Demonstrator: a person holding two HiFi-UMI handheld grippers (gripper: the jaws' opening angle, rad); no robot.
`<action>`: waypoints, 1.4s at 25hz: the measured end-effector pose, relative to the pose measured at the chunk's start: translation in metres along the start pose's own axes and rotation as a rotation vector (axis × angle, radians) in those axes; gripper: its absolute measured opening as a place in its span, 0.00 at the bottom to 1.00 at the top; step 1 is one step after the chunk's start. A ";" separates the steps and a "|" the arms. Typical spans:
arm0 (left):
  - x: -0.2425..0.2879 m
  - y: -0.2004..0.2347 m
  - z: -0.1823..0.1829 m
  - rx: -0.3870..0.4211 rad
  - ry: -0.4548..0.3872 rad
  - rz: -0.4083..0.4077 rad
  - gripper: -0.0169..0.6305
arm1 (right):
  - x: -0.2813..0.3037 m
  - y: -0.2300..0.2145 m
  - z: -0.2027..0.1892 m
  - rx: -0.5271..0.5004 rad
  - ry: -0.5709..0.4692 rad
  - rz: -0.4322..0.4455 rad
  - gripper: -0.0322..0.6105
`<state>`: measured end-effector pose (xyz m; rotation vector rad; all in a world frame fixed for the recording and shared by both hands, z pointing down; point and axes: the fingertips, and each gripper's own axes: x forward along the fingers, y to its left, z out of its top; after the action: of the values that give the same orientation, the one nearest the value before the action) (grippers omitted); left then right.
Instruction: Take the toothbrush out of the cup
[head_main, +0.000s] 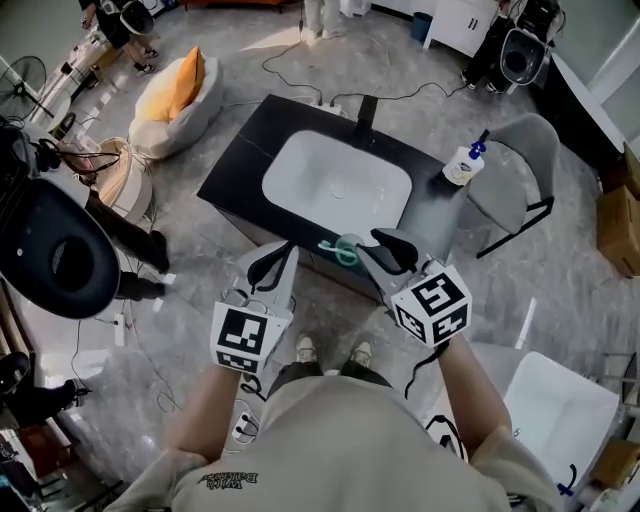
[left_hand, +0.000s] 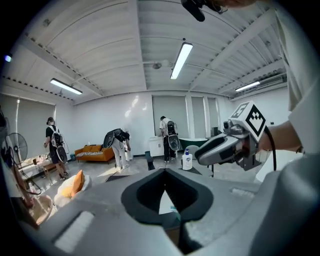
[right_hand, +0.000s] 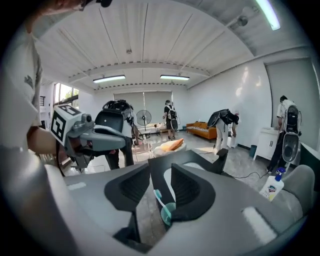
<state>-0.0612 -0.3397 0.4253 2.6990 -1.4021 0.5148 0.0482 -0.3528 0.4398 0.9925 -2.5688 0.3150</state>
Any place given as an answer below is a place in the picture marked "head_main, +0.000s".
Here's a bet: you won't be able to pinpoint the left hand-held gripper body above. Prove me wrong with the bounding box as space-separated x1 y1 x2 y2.
209 286 294 375

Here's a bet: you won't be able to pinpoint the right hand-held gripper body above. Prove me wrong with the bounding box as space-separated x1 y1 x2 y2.
389 258 474 349

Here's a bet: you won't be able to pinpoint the clear green cup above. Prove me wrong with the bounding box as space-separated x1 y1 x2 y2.
333 231 374 269

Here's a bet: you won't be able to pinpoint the teal toothbrush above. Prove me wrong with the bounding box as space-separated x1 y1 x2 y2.
318 238 359 265

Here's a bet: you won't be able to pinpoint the person's right forearm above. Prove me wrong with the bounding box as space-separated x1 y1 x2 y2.
436 336 515 465

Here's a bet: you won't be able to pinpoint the person's left forearm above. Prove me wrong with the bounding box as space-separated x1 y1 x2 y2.
166 361 252 465

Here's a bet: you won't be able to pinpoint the person's left shoe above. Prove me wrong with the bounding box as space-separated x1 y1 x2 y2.
294 333 320 365

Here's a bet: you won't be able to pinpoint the person's shoe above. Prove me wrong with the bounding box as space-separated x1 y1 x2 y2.
294 333 320 365
346 340 374 370

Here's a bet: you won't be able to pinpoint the person's black trousers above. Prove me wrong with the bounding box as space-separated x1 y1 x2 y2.
266 358 395 402

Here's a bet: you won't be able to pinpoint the person's right shoe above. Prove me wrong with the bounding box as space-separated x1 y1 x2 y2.
346 340 374 370

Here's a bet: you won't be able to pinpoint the black vanity cabinet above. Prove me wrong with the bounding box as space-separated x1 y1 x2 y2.
196 93 472 302

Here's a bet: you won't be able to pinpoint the white sink basin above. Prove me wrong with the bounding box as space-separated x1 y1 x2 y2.
260 130 414 247

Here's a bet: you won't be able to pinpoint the white soap pump bottle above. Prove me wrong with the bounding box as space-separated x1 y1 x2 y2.
441 140 488 188

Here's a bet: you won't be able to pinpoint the grey chair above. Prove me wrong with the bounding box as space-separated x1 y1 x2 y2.
461 112 562 261

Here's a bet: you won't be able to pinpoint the black faucet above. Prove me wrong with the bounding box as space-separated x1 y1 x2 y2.
353 94 380 147

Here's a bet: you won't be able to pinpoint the white beanbag seat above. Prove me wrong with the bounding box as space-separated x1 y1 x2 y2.
128 53 225 162

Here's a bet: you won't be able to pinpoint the round white stool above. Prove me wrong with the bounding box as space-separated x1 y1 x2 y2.
94 136 154 225

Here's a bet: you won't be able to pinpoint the person's beige t-shirt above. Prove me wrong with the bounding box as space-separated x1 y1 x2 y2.
103 373 567 512

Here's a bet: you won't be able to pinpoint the white rectangular tub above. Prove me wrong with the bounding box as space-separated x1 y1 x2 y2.
501 349 622 497

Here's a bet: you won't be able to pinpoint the orange cushion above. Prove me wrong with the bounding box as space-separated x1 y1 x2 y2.
166 45 208 122

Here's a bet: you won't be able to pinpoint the cardboard box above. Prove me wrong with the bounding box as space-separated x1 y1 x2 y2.
596 184 640 279

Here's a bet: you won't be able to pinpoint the blue trash can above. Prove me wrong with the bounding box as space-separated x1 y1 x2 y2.
410 10 435 44

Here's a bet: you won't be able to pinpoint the white cabinet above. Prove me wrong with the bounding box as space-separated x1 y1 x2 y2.
423 0 500 58

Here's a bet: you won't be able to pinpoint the white side table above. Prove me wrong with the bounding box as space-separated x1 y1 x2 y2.
28 28 112 132

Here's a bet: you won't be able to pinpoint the black standing fan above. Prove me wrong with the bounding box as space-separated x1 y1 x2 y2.
0 54 57 122

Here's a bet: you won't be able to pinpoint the black power cable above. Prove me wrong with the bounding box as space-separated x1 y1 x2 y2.
260 8 470 109

